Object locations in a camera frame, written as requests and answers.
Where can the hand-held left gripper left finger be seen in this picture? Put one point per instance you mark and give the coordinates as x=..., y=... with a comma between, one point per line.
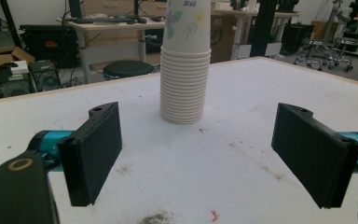
x=93, y=155

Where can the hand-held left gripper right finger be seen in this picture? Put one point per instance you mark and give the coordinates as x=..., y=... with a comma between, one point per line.
x=310, y=155

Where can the stack of white paper cups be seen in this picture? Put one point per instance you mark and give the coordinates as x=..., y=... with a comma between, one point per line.
x=183, y=87

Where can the black computer case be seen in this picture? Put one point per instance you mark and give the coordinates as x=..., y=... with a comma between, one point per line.
x=45, y=76

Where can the black round stool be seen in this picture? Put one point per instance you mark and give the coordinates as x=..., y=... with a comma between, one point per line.
x=127, y=68

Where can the chrome rolling stool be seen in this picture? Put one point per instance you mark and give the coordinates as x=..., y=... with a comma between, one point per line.
x=341, y=53
x=310, y=51

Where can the black and white device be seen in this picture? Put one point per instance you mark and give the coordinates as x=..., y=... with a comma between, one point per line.
x=11, y=82

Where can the large black case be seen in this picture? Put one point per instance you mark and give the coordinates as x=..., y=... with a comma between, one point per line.
x=48, y=43

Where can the beige desk with white legs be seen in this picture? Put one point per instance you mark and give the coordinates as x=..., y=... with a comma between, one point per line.
x=112, y=27

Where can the black keyboard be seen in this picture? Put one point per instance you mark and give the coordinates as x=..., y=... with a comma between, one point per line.
x=99, y=20

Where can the black metal pillar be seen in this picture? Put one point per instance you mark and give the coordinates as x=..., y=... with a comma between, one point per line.
x=264, y=28

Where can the black computer mouse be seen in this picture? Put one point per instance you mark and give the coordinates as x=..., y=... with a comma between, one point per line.
x=141, y=20

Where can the white-legged desk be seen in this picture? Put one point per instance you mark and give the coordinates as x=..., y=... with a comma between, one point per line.
x=242, y=18

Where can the black slanted pole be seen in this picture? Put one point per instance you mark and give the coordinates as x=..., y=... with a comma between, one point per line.
x=11, y=23

